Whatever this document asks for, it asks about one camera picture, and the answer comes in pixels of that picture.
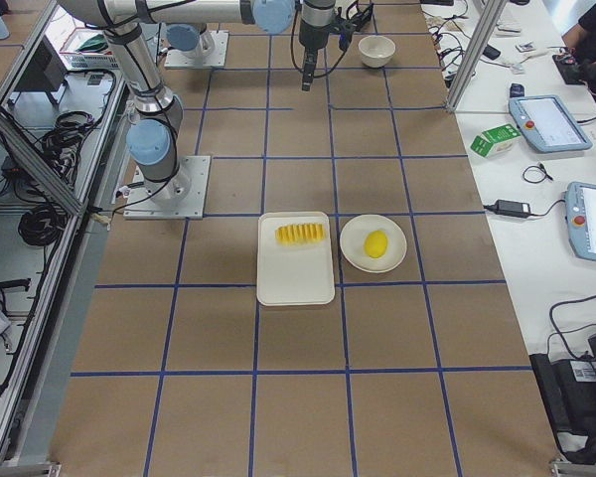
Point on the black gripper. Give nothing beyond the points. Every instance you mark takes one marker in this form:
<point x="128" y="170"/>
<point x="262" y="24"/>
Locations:
<point x="310" y="36"/>

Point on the cream round plate with lemon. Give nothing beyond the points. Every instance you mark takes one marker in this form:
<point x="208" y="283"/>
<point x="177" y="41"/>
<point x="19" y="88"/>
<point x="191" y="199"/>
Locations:
<point x="352" y="240"/>

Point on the cream bowl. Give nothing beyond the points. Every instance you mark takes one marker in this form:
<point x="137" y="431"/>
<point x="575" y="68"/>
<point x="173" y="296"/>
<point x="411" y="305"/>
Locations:
<point x="376" y="51"/>

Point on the yellow lemon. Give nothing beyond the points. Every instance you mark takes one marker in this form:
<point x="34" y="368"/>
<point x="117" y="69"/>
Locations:
<point x="376" y="244"/>

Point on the white rectangular tray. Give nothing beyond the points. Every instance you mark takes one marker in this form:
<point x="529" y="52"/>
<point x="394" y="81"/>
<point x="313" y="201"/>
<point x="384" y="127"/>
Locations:
<point x="293" y="275"/>

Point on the green white carton box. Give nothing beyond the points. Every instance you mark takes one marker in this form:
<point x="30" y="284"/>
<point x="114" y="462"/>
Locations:
<point x="495" y="141"/>

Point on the black power adapter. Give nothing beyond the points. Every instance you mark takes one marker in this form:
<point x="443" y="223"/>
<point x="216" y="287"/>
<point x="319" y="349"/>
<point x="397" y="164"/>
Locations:
<point x="512" y="209"/>

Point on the upper blue teach pendant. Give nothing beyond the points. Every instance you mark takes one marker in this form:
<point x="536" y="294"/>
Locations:
<point x="547" y="125"/>

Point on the blue teach pendant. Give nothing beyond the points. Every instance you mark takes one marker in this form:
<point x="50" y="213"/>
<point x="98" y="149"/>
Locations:
<point x="547" y="125"/>
<point x="580" y="217"/>

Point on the lower blue teach pendant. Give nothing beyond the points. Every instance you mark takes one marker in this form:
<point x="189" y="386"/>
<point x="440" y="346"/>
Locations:
<point x="580" y="217"/>

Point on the black device bottom right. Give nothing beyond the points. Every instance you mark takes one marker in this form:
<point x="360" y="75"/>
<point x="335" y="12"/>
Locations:
<point x="568" y="390"/>

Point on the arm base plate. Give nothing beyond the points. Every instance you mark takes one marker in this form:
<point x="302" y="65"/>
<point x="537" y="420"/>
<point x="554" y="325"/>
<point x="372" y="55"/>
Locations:
<point x="183" y="197"/>
<point x="175" y="60"/>

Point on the aluminium frame post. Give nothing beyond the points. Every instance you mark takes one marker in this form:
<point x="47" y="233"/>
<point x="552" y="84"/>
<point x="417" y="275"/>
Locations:
<point x="479" y="40"/>

